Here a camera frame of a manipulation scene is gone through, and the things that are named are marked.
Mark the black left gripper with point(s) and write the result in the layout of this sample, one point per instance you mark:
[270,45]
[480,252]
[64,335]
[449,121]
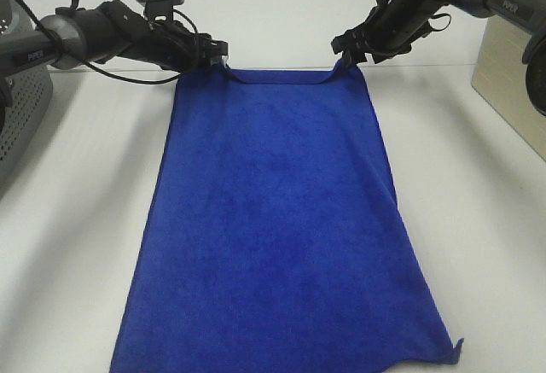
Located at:
[167,45]

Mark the beige wooden box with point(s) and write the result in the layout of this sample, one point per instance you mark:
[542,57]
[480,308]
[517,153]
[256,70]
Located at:
[499,77]

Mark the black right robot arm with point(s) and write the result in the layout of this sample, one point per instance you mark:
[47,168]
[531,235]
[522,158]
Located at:
[529,16]

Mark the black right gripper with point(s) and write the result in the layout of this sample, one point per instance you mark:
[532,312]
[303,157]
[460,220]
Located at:
[389,30]

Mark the grey perforated plastic basket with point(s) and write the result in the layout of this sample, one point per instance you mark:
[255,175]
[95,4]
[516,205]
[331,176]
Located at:
[30,92]

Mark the blue microfibre towel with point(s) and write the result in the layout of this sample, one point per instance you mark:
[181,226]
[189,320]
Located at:
[274,242]

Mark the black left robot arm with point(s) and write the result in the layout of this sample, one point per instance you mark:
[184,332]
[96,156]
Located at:
[75,36]

